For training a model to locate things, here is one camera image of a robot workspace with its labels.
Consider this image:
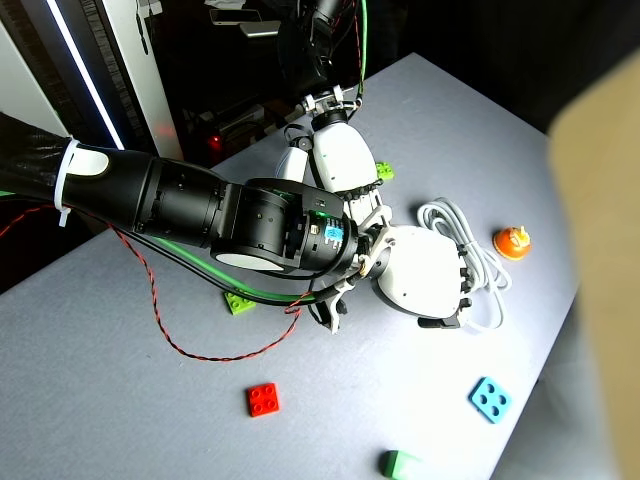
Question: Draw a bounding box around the red black twisted wire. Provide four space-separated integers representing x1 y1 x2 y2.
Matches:
0 205 314 362

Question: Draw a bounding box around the silver flat device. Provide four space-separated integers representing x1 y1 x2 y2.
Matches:
238 20 281 39

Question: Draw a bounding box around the white frame with light strip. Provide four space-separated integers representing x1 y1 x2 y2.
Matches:
0 0 184 161

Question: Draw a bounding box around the blue square four-hole block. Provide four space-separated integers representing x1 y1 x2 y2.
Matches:
467 376 513 425

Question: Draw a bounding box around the dark phone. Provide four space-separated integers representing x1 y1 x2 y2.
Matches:
208 7 262 26

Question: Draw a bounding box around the black cable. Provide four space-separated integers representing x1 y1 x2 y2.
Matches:
107 224 341 307

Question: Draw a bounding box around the red toy brick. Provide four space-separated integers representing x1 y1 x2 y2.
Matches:
244 382 281 418

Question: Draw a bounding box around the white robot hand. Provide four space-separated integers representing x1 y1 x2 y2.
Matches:
276 121 395 227
376 224 475 331

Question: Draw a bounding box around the white coiled power cable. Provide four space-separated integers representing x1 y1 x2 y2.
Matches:
416 197 513 335

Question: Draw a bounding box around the green rounded toy block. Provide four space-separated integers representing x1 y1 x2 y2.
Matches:
377 450 424 480

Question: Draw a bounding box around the orange toy fruit half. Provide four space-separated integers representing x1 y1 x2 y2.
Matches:
492 225 533 262

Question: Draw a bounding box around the tan cardboard box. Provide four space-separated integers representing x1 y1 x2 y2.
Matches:
547 49 640 480

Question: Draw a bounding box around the grey table cloth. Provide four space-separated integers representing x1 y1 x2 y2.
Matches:
0 52 584 480

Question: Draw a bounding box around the green cable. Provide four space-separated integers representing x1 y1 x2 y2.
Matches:
149 234 321 304
357 0 369 99

